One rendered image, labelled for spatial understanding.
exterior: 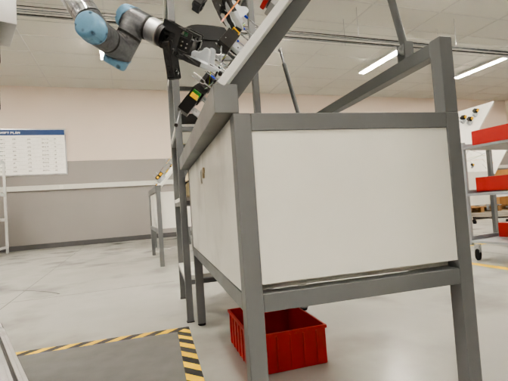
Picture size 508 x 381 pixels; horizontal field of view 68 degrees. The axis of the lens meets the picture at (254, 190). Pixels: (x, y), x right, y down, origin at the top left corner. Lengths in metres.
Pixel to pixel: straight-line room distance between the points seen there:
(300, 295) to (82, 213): 7.84
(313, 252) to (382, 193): 0.23
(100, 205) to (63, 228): 0.83
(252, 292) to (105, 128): 8.03
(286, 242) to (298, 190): 0.12
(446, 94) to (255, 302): 0.71
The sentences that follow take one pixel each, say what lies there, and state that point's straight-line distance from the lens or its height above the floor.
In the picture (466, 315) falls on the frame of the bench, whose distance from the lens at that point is 1.13.
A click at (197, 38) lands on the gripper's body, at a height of 1.10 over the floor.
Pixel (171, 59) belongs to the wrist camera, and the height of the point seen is 1.05.
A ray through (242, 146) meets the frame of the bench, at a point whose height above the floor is 0.73.
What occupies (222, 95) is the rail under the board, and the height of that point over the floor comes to 0.84.
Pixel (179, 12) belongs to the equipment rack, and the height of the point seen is 1.83.
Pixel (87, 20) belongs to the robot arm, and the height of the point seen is 1.11.
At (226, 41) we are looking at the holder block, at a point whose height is 1.09.
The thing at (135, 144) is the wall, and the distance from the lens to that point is 8.65.
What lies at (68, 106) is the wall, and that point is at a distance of 8.89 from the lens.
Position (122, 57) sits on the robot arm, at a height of 1.07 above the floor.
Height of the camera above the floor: 0.60
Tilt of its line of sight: 2 degrees up
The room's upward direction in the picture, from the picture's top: 4 degrees counter-clockwise
